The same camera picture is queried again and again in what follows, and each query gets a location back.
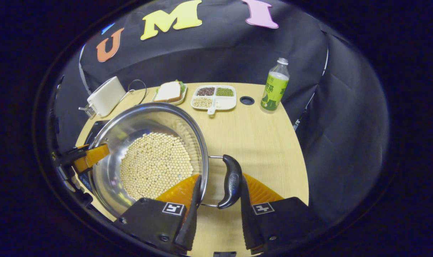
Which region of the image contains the stainless steel pot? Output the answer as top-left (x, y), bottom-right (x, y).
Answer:
top-left (88, 102), bottom-right (243, 219)

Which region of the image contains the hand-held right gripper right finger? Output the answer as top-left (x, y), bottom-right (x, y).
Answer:
top-left (240, 174), bottom-right (324, 255)

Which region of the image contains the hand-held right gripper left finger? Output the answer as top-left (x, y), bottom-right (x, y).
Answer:
top-left (113, 174), bottom-right (203, 255)

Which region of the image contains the white divided bean dish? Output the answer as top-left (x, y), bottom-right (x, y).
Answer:
top-left (190, 85), bottom-right (237, 115)

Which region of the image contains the green drink bottle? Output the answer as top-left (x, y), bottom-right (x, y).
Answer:
top-left (260, 57), bottom-right (290, 114)

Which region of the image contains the white toaster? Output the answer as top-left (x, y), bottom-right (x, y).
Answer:
top-left (87, 76), bottom-right (126, 117)

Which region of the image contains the pile of yellow soybeans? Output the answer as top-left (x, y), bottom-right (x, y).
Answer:
top-left (119, 132), bottom-right (194, 201)

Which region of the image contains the pale green plate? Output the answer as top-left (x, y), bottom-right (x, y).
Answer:
top-left (151, 81), bottom-right (188, 106)

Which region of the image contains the black power cable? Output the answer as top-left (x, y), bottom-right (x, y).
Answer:
top-left (120, 79), bottom-right (148, 104)

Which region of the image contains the white bread sandwich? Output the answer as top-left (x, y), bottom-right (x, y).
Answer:
top-left (154, 80), bottom-right (183, 103)

